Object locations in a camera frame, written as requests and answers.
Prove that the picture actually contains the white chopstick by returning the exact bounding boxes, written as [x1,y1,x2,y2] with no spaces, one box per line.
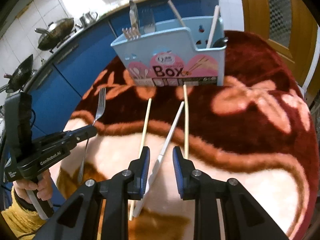
[129,101,185,220]
[206,5,220,49]

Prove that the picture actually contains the bamboo chopstick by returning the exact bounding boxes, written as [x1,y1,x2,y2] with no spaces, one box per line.
[183,84,189,159]
[129,98,152,221]
[168,0,186,27]

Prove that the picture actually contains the steel fork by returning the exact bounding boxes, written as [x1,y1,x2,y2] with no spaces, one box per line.
[77,87,107,184]
[142,9,156,34]

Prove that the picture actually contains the black spoon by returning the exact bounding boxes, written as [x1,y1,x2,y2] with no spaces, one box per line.
[212,37,228,48]

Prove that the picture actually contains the yellow sleeve forearm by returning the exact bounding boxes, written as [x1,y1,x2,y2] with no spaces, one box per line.
[1,187,47,239]

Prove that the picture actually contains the person's left hand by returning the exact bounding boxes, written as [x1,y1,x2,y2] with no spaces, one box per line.
[13,170,53,204]

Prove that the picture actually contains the blue base cabinets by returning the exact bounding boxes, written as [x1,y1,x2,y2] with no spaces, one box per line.
[27,0,219,205]

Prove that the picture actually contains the red floral blanket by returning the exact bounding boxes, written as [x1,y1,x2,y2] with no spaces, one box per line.
[50,31,319,239]

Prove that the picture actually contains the light blue utensil box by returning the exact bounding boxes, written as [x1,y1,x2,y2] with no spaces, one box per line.
[111,16,227,87]

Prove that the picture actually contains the wok with lid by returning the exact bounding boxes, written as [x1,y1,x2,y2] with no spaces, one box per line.
[34,18,74,51]

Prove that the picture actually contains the steel kettle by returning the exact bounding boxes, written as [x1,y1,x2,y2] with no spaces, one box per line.
[79,11,98,28]

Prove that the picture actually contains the wooden door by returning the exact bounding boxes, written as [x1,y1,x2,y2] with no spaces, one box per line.
[236,0,320,88]

